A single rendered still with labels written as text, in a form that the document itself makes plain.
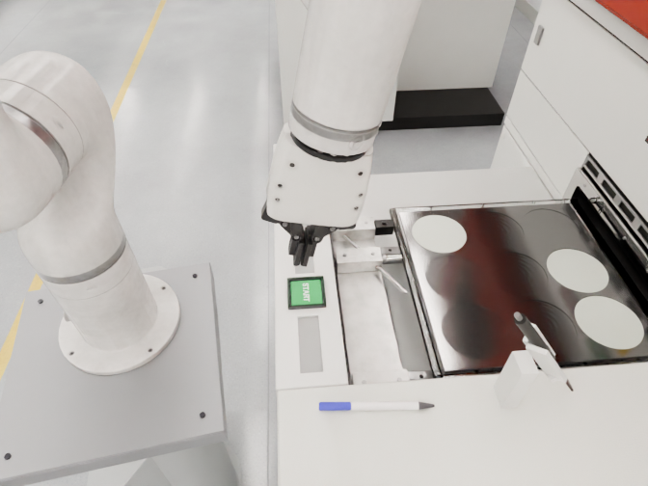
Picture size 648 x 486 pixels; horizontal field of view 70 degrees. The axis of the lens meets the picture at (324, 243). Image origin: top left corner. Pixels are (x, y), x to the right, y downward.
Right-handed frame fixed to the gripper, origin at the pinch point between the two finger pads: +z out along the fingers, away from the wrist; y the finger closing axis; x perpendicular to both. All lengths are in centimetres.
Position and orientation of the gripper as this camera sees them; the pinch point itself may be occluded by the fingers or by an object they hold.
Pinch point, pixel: (302, 246)
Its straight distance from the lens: 55.3
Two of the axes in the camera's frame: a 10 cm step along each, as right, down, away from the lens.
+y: -9.7, -0.9, -2.0
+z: -2.1, 6.9, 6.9
